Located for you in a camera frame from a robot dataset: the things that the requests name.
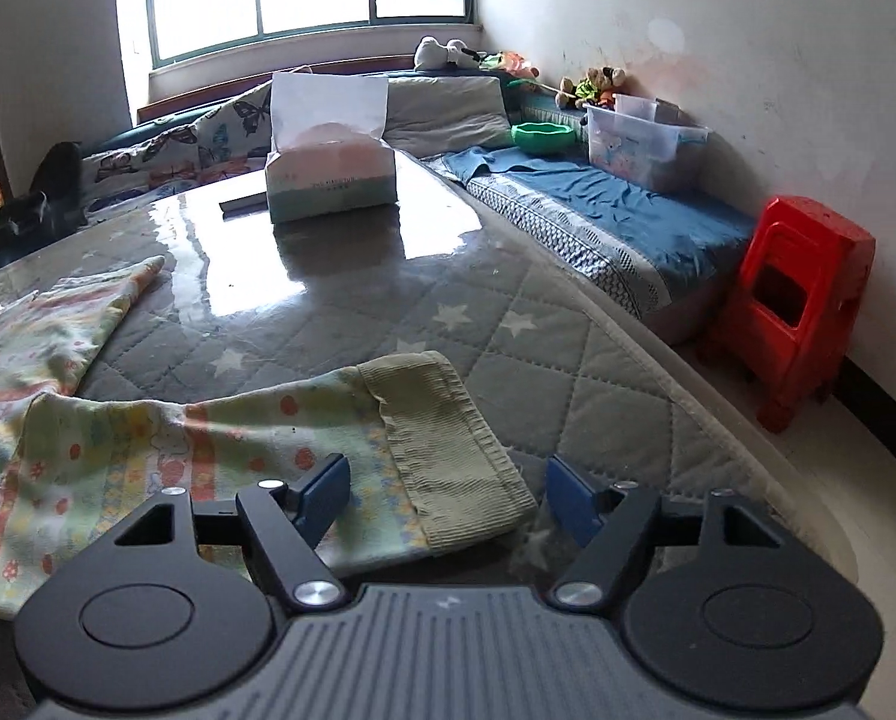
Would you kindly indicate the clear plastic storage box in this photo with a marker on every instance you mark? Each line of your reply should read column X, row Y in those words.
column 643, row 154

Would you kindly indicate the red plastic stool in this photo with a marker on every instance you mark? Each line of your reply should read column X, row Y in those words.
column 808, row 270

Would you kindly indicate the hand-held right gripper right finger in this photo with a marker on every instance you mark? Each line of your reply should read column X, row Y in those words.
column 568, row 499

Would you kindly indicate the small clear plastic box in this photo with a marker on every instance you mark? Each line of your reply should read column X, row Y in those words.
column 635, row 106

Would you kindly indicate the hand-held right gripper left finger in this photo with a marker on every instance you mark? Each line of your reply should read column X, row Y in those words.
column 320, row 499

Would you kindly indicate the quilted star table cover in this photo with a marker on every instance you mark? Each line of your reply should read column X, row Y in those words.
column 553, row 360

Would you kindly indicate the white tissue sheet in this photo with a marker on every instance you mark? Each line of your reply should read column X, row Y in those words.
column 328, row 101

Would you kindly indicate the green bowl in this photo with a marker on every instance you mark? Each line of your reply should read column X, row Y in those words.
column 542, row 139

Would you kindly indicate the black bag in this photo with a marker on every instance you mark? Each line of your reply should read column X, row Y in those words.
column 51, row 187

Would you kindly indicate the white plush toy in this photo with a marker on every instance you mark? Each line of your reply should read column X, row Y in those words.
column 437, row 52

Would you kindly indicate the orange and green toy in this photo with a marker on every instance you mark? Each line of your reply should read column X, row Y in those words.
column 512, row 66

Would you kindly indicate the butterfly patterned pillow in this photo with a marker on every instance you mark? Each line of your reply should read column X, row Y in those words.
column 193, row 142

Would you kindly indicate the pastel tissue pack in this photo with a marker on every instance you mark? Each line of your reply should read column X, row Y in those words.
column 328, row 180

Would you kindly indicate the grey pillow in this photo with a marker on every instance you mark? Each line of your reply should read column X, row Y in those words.
column 440, row 116

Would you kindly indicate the blue bed sheet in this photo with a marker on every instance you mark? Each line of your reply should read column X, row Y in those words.
column 605, row 199

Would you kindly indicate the dark flat bar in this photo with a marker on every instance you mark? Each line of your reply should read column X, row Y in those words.
column 244, row 202

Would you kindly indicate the brown plush toy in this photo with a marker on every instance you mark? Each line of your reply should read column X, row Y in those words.
column 594, row 86

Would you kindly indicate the patterned mattress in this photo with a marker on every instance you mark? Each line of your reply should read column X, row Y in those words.
column 568, row 244

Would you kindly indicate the pastel printed child pajama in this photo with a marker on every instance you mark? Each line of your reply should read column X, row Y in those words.
column 215, row 435

